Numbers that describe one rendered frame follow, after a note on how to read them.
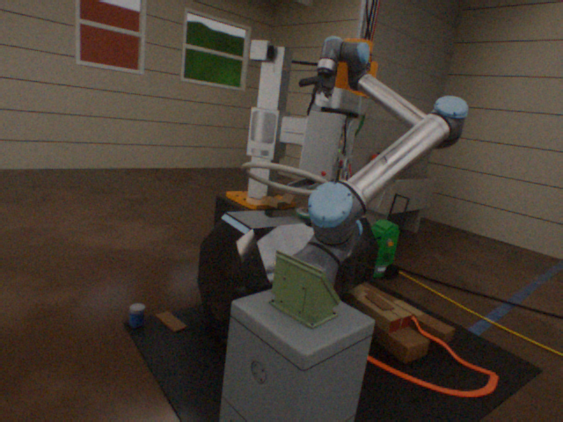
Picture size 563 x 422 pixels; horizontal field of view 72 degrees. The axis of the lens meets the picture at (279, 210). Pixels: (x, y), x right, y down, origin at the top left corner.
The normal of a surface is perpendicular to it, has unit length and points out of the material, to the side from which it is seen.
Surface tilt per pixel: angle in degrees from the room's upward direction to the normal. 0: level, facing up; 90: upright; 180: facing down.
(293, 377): 90
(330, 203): 50
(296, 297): 90
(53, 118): 90
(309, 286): 90
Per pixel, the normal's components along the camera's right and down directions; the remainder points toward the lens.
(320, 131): -0.33, 0.20
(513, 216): -0.72, 0.08
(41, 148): 0.68, 0.27
